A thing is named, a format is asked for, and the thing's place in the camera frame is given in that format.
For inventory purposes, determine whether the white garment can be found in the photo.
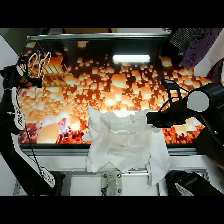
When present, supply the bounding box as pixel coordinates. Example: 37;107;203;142
194;32;224;78

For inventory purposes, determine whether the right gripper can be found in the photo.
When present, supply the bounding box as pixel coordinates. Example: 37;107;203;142
146;109;176;130

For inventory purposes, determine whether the black mesh garment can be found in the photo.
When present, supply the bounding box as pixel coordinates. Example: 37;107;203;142
169;28;195;52

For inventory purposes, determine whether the black cable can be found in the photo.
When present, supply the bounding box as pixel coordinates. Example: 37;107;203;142
159;87;188;114
23;122;45;178

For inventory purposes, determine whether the dark garment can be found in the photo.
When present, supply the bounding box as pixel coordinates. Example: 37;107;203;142
209;58;224;85

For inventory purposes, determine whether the purple printed garment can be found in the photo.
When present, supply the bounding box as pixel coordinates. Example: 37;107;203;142
181;28;223;69

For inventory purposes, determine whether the white shirt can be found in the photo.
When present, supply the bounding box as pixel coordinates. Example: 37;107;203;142
83;105;172;187

